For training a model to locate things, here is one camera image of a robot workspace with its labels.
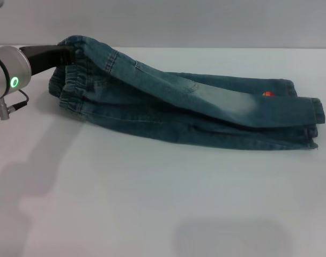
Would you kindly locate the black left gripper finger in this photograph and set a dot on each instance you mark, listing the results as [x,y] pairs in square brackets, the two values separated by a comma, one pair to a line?
[68,54]

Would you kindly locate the blue denim jeans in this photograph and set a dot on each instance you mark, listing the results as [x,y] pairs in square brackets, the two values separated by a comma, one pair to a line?
[179,107]

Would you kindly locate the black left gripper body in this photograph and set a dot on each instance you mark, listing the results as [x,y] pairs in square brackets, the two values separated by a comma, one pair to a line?
[45,56]

